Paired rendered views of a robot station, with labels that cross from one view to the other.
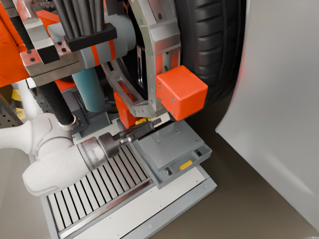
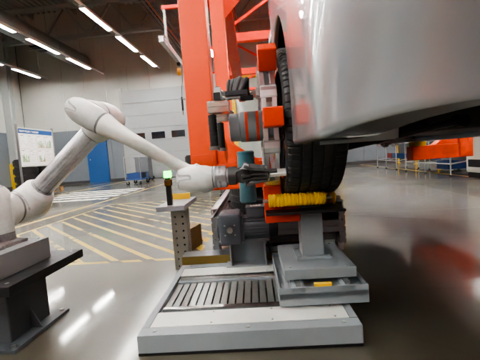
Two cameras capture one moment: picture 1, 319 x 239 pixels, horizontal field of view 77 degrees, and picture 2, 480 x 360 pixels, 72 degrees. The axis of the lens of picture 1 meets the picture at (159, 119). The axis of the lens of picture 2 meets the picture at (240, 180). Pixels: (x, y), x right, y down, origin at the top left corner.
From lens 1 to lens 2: 1.11 m
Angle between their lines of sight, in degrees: 56
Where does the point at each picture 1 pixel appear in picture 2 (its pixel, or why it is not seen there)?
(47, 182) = (187, 171)
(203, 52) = (285, 94)
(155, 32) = (262, 87)
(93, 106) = (245, 195)
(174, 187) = (302, 312)
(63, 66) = (221, 106)
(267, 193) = not seen: outside the picture
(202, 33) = (284, 85)
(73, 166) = (204, 168)
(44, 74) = (212, 107)
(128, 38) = not seen: hidden behind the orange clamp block
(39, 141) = not seen: hidden behind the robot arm
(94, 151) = (220, 168)
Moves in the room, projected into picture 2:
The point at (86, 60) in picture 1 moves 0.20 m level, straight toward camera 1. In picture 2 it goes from (240, 128) to (229, 125)
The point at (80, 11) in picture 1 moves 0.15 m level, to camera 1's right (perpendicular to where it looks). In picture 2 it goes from (235, 83) to (266, 76)
